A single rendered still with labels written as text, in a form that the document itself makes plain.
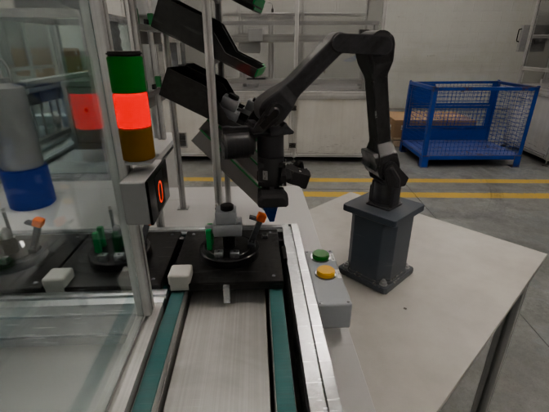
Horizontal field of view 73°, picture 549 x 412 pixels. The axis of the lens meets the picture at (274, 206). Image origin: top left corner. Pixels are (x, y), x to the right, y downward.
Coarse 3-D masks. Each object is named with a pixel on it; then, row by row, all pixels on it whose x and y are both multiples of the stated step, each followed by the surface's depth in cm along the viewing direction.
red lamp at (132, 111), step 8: (120, 96) 53; (128, 96) 53; (136, 96) 53; (144, 96) 54; (120, 104) 53; (128, 104) 53; (136, 104) 54; (144, 104) 55; (120, 112) 54; (128, 112) 54; (136, 112) 54; (144, 112) 55; (120, 120) 54; (128, 120) 54; (136, 120) 55; (144, 120) 55; (128, 128) 55
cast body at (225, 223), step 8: (216, 208) 84; (224, 208) 82; (232, 208) 83; (216, 216) 82; (224, 216) 82; (232, 216) 82; (216, 224) 83; (224, 224) 83; (232, 224) 83; (240, 224) 83; (216, 232) 84; (224, 232) 84; (232, 232) 84; (240, 232) 84
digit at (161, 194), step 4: (160, 172) 62; (156, 176) 59; (160, 176) 62; (156, 180) 59; (160, 180) 62; (156, 184) 59; (160, 184) 61; (156, 188) 59; (160, 188) 61; (160, 192) 61; (160, 196) 61; (164, 196) 64; (160, 200) 61; (164, 200) 64; (160, 204) 61; (160, 208) 61
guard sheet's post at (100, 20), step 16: (96, 0) 49; (96, 16) 50; (96, 32) 50; (112, 48) 53; (112, 96) 54; (112, 112) 55; (112, 128) 55; (144, 240) 66; (144, 256) 66; (144, 272) 66; (144, 288) 67; (144, 304) 68
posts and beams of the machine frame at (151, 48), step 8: (144, 16) 212; (152, 32) 215; (152, 40) 217; (152, 48) 219; (152, 56) 221; (152, 64) 223; (152, 72) 224; (152, 80) 226; (160, 104) 232; (160, 112) 233; (160, 120) 235; (160, 128) 239; (160, 136) 239
